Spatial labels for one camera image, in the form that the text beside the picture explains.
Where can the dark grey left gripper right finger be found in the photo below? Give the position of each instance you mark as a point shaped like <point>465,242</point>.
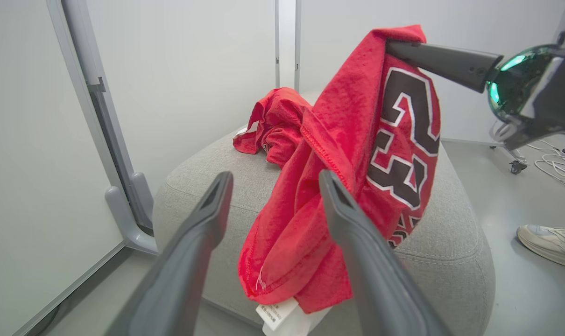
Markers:
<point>380,289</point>

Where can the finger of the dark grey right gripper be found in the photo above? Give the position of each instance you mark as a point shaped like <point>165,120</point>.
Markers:
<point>450,63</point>

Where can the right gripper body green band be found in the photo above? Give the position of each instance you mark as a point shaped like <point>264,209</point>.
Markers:
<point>534,93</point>

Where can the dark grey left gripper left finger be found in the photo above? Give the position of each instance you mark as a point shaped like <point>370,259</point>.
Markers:
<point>175,280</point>

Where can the red basketball jersey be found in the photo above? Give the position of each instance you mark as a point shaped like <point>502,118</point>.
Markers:
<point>348,116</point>

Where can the grey stand with caster wheel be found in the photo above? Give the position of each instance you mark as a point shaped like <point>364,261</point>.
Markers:
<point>516,165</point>

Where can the grey fabric ottoman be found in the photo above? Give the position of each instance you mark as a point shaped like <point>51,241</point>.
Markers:
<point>450,242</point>

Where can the white sneaker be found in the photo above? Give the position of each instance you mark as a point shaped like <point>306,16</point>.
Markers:
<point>553,245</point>

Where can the grey partition post with feet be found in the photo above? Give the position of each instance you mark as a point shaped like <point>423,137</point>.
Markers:
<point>123,219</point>

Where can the slim grey partition post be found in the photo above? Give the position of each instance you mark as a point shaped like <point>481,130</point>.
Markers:
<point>287,42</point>

